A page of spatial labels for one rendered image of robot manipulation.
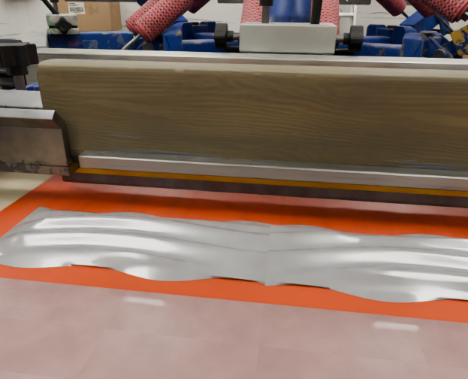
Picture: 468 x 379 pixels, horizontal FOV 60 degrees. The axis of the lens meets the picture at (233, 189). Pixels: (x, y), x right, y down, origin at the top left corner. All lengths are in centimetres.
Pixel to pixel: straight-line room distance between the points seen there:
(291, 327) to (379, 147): 15
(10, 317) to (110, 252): 6
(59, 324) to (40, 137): 16
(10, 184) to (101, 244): 15
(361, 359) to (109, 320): 12
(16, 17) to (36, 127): 499
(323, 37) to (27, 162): 38
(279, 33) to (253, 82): 28
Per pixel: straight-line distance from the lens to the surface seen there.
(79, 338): 22
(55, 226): 31
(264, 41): 57
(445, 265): 28
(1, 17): 543
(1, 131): 36
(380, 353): 21
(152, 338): 21
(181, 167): 30
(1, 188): 40
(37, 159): 35
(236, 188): 33
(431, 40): 97
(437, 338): 23
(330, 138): 30
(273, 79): 29
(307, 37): 57
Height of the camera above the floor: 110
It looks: 24 degrees down
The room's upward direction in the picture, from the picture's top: 1 degrees clockwise
